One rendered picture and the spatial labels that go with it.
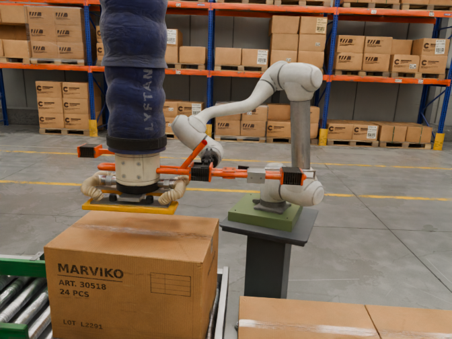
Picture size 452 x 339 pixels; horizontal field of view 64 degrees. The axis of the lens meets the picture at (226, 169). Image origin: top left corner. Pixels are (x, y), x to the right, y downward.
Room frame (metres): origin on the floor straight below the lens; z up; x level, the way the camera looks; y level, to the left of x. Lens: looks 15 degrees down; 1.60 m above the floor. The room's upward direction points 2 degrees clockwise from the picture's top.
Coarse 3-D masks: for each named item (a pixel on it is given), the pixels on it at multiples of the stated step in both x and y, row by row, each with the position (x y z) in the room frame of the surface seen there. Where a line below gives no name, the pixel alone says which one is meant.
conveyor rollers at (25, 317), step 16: (0, 288) 1.55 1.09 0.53; (16, 288) 1.54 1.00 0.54; (32, 288) 1.53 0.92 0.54; (0, 304) 1.41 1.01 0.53; (16, 304) 1.40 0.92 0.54; (32, 304) 1.40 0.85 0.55; (0, 320) 1.29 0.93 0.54; (16, 320) 1.29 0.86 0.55; (48, 320) 1.32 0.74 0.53; (32, 336) 1.21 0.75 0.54; (48, 336) 1.21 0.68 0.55; (208, 336) 1.24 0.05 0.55
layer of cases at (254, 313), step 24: (240, 312) 1.41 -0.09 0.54; (264, 312) 1.41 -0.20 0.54; (288, 312) 1.42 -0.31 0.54; (312, 312) 1.43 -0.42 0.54; (336, 312) 1.43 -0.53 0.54; (360, 312) 1.44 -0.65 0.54; (384, 312) 1.45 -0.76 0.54; (408, 312) 1.45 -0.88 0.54; (432, 312) 1.46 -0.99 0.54; (240, 336) 1.25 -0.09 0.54; (264, 336) 1.26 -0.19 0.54; (288, 336) 1.26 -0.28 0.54; (312, 336) 1.27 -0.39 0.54; (336, 336) 1.28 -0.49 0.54; (360, 336) 1.28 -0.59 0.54; (384, 336) 1.29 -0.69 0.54; (408, 336) 1.29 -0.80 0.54; (432, 336) 1.30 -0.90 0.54
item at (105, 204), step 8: (88, 200) 1.28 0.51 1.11; (104, 200) 1.27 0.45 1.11; (112, 200) 1.26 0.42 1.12; (144, 200) 1.29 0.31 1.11; (152, 200) 1.26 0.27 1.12; (88, 208) 1.23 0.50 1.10; (96, 208) 1.23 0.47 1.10; (104, 208) 1.23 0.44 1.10; (112, 208) 1.22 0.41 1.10; (120, 208) 1.22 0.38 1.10; (128, 208) 1.22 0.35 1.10; (136, 208) 1.22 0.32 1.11; (144, 208) 1.22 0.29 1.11; (152, 208) 1.23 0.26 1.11; (160, 208) 1.23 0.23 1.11; (168, 208) 1.23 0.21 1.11; (176, 208) 1.27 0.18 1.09
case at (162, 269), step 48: (96, 240) 1.27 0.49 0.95; (144, 240) 1.28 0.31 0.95; (192, 240) 1.30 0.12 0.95; (48, 288) 1.20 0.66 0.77; (96, 288) 1.18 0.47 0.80; (144, 288) 1.16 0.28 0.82; (192, 288) 1.14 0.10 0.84; (96, 336) 1.18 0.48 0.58; (144, 336) 1.16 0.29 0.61; (192, 336) 1.14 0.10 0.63
